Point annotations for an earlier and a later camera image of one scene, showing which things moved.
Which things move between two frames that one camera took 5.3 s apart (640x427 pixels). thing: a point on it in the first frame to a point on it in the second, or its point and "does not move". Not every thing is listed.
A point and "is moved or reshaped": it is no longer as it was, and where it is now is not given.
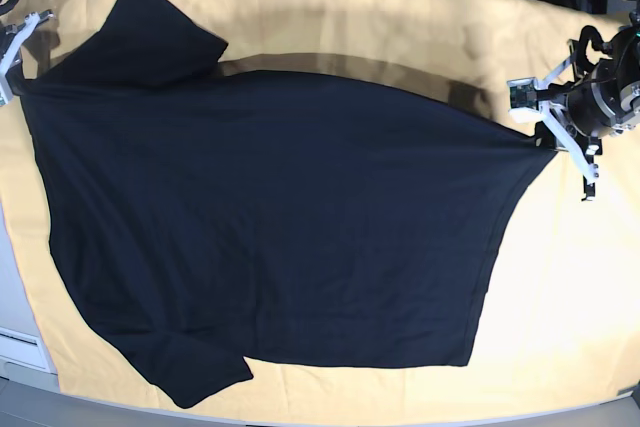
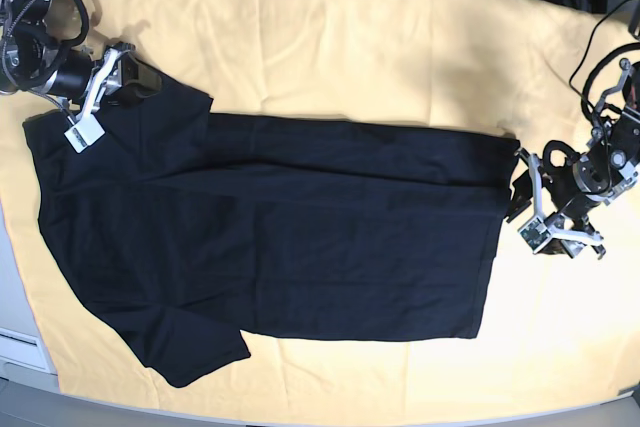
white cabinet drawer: [22, 347] does not move
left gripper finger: [32, 19] to [78, 76]
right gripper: [587, 109] to [562, 202]
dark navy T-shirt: [205, 216] is moved or reshaped
